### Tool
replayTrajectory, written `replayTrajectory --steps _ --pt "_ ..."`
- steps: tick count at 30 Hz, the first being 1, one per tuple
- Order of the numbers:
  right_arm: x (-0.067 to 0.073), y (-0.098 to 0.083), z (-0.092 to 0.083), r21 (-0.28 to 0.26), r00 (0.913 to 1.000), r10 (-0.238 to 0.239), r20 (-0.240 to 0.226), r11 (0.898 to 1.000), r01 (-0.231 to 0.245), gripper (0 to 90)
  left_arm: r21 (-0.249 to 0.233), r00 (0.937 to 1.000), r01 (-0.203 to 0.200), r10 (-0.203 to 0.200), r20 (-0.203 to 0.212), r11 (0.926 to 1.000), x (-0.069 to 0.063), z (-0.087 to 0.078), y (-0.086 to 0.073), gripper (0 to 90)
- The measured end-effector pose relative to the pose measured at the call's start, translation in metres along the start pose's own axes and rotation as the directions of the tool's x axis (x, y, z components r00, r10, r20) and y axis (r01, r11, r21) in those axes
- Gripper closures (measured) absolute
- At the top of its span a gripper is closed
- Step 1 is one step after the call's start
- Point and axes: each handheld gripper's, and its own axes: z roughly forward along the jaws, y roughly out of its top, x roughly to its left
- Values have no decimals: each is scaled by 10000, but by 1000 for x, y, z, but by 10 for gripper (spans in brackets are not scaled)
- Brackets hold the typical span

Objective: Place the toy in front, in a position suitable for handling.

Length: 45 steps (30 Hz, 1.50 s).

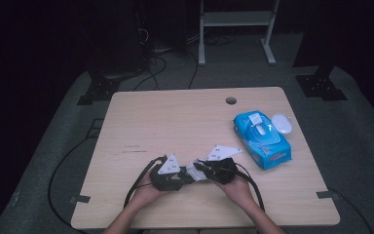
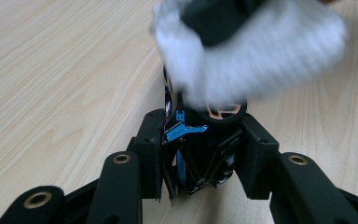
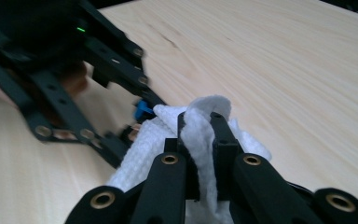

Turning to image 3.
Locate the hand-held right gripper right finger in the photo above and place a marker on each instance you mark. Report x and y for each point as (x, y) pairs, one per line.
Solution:
(225, 149)

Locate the white wet wipe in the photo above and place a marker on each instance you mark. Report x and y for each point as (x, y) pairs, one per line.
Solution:
(143, 146)

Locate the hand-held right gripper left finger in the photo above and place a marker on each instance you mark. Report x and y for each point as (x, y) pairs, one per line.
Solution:
(171, 145)

